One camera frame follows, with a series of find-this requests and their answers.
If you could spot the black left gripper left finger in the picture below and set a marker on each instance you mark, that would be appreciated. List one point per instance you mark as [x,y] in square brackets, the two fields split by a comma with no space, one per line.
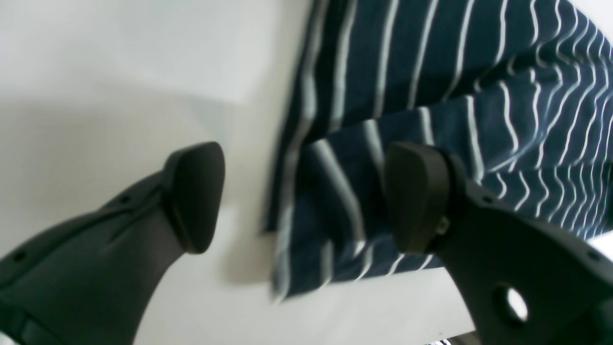
[89,280]

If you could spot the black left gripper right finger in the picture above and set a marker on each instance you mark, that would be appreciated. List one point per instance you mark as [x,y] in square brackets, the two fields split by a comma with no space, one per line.
[523,281]

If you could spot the navy white striped T-shirt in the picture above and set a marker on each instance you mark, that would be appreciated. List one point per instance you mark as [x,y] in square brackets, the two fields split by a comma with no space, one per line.
[520,90]

